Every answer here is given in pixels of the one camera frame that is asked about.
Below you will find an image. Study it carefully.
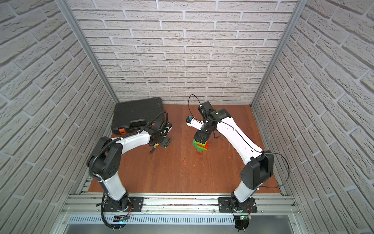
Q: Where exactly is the small green lego brick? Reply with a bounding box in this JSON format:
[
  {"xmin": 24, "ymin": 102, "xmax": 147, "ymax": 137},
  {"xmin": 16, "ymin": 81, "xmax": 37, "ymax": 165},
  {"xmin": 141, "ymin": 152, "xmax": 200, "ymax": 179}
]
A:
[{"xmin": 192, "ymin": 140, "xmax": 198, "ymax": 148}]

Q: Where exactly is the red 2x4 lego brick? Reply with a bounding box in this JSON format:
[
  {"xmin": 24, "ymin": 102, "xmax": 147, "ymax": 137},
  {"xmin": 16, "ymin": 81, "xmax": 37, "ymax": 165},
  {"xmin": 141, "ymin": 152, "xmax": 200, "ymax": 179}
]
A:
[{"xmin": 198, "ymin": 142, "xmax": 209, "ymax": 148}]

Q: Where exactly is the green 2x4 lego brick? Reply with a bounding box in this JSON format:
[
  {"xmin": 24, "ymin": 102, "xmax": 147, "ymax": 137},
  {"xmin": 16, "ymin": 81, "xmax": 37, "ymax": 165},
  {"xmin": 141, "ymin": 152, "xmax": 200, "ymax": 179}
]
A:
[{"xmin": 196, "ymin": 148, "xmax": 207, "ymax": 153}]

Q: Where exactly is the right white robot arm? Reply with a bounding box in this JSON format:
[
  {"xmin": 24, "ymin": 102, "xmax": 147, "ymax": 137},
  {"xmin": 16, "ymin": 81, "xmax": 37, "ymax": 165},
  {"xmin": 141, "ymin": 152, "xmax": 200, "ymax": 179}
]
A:
[{"xmin": 186, "ymin": 101, "xmax": 274, "ymax": 205}]

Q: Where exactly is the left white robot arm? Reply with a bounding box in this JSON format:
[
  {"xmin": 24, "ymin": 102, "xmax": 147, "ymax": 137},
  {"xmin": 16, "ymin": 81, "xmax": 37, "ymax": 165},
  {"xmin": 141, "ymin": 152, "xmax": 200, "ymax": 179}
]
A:
[{"xmin": 87, "ymin": 119, "xmax": 172, "ymax": 202}]

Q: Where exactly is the black plastic tool case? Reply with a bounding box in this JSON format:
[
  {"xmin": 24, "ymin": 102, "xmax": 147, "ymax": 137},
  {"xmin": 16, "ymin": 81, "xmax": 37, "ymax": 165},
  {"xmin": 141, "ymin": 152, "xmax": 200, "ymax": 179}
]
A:
[{"xmin": 112, "ymin": 97, "xmax": 164, "ymax": 135}]

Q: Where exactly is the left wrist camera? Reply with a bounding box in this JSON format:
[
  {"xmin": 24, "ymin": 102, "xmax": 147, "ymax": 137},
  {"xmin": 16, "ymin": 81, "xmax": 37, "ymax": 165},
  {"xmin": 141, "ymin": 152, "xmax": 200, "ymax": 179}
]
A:
[{"xmin": 163, "ymin": 122, "xmax": 172, "ymax": 137}]

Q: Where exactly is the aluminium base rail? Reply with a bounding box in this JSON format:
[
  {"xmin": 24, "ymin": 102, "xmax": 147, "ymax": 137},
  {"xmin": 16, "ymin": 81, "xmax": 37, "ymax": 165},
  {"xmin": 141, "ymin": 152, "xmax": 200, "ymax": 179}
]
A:
[{"xmin": 60, "ymin": 193, "xmax": 301, "ymax": 225}]

